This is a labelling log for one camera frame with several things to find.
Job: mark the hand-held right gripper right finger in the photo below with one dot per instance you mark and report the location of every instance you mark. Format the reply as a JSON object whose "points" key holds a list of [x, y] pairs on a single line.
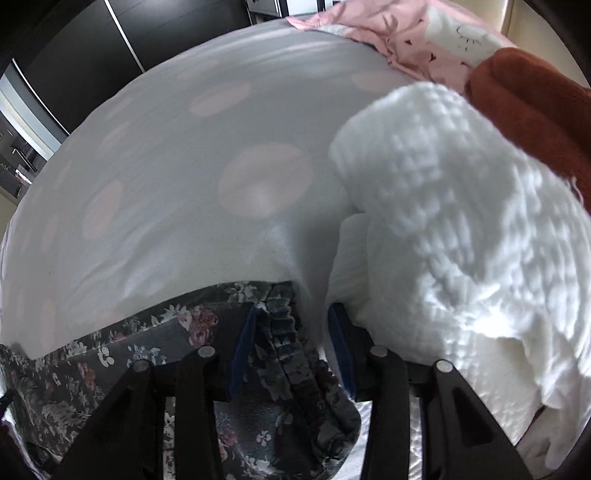
{"points": [[340, 344]]}

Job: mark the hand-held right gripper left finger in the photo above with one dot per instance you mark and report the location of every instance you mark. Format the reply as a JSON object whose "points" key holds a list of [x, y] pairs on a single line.
{"points": [[245, 344]]}

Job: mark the dark floral garment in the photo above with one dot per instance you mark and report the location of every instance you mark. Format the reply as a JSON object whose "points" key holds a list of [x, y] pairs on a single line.
{"points": [[194, 323]]}

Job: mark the white knitted blanket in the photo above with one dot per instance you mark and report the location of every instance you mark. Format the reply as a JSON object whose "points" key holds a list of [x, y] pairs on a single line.
{"points": [[438, 207]]}

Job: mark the bed with polka-dot sheet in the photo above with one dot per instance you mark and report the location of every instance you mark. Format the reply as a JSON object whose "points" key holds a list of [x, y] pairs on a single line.
{"points": [[184, 184]]}

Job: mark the rust brown fleece cloth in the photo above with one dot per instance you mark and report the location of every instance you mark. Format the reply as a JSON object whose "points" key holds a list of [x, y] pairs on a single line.
{"points": [[531, 101]]}

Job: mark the pink printed cloth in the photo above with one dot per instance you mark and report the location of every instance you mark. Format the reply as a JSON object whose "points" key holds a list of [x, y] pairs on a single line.
{"points": [[406, 41]]}

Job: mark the black wardrobe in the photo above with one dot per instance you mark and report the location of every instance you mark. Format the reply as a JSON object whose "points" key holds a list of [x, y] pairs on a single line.
{"points": [[92, 55]]}

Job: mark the grey door frame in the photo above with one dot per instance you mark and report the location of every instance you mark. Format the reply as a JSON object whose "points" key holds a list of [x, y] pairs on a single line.
{"points": [[41, 101]]}

